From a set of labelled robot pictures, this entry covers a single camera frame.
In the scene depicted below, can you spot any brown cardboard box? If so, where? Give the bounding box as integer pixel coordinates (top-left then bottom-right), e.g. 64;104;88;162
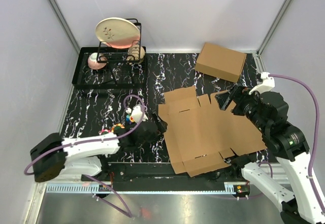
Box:
195;42;246;83
158;86;266;177

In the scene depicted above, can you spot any colourful bead bracelet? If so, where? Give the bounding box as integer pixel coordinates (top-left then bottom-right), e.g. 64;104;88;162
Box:
99;123;125;135

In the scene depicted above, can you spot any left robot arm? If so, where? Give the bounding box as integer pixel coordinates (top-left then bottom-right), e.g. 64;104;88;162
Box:
30;118;168;183

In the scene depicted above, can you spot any small colourful toy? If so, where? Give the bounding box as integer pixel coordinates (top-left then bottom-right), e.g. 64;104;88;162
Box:
126;115;135;123

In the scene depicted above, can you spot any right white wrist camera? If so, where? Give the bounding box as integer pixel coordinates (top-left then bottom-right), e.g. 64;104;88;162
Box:
249;72;275;95

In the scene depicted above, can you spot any closed brown cardboard box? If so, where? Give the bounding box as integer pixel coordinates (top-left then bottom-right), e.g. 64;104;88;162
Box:
195;42;246;83

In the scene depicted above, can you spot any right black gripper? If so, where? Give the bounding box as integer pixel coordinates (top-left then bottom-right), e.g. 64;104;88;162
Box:
214;82;270;133

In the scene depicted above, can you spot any black wire dish rack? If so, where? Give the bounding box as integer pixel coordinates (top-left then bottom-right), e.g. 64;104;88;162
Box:
72;18;148;90

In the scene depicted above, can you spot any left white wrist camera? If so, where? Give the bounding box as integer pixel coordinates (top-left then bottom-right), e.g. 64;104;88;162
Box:
125;104;148;123

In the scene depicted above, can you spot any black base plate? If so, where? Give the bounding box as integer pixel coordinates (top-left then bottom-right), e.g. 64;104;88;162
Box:
94;163;246;191

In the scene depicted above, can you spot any small cream plate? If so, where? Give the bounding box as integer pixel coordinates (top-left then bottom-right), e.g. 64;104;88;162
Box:
126;44;145;61

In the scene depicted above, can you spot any small pink bowl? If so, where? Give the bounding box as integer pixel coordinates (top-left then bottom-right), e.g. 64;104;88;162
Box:
87;52;107;70

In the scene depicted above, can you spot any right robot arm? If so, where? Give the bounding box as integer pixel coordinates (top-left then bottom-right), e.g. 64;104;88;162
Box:
220;84;324;223

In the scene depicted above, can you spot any large cream pink plate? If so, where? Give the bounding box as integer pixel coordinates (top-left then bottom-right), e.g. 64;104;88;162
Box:
95;17;141;49

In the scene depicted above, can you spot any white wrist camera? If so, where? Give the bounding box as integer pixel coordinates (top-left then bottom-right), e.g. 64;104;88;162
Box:
125;104;148;123
249;72;275;95

